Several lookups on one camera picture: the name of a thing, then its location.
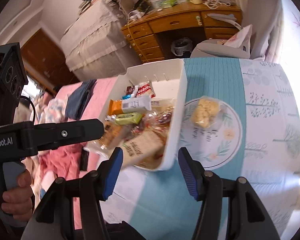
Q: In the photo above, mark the black trash bin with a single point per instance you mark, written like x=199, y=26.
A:
x=182, y=47

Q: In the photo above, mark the dark blue folded clothing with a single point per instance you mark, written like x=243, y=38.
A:
x=79, y=99

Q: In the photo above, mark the grey office chair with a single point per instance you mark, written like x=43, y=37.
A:
x=254, y=37

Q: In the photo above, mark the dark red snack packet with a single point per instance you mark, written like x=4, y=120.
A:
x=132, y=91

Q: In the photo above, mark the green snack packet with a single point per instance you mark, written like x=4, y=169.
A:
x=128, y=118

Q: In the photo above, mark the white plastic storage bin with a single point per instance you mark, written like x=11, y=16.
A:
x=169, y=81

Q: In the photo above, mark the lace-covered cabinet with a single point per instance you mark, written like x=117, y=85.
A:
x=95, y=47

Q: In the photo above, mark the teal floral tablecloth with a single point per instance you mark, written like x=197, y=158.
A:
x=259, y=140

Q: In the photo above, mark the orange white protein bar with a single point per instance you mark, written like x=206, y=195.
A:
x=139, y=104

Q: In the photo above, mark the floral curtain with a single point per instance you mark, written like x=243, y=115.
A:
x=284, y=47

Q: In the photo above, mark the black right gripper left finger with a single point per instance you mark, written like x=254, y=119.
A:
x=54, y=216

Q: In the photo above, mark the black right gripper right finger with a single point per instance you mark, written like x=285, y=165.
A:
x=247, y=216

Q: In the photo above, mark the red white snack packet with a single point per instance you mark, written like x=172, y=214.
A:
x=145, y=89

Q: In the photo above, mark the wooden desk with drawers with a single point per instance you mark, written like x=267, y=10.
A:
x=152, y=35

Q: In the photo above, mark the person's left hand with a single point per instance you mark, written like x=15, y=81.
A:
x=17, y=201

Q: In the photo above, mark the large bread snack package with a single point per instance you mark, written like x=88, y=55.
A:
x=143, y=146

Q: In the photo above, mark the brown wooden door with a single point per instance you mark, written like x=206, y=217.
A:
x=45, y=63

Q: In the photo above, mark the pink bed blanket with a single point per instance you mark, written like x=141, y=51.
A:
x=59, y=141

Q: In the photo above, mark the clear-wrapped rice cracker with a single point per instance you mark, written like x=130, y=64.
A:
x=205, y=112

